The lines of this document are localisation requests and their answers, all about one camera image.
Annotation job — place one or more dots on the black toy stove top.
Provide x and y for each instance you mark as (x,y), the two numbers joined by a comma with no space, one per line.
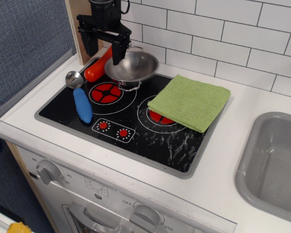
(123,123)

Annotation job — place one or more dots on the silver oven door handle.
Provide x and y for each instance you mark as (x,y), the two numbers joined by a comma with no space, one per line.
(98,220)

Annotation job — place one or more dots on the grey oven knob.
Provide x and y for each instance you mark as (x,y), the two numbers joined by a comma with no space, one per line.
(145,218)
(47,171)

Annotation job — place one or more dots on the blue handled ice cream scoop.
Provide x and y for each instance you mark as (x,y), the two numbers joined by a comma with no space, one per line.
(74,81)

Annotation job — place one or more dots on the grey right oven knob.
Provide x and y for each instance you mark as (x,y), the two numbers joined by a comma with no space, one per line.
(145,218)

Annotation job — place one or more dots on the grey plastic sink basin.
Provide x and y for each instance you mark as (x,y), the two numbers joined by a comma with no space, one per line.
(263,177)

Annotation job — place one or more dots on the green folded cloth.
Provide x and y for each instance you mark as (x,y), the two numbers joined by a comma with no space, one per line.
(190,103)

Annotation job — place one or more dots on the wooden side post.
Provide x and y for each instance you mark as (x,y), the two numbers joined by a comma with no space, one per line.
(74,8)

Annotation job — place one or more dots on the red toy sausage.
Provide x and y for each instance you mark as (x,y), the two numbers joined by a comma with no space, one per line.
(95,71)

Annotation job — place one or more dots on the grey left oven knob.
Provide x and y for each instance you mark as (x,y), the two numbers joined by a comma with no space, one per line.
(47,171)

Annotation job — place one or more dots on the stainless steel pot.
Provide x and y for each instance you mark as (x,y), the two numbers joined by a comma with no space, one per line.
(137,67)

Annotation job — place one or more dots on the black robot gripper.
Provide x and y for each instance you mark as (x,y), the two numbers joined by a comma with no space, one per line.
(104,23)

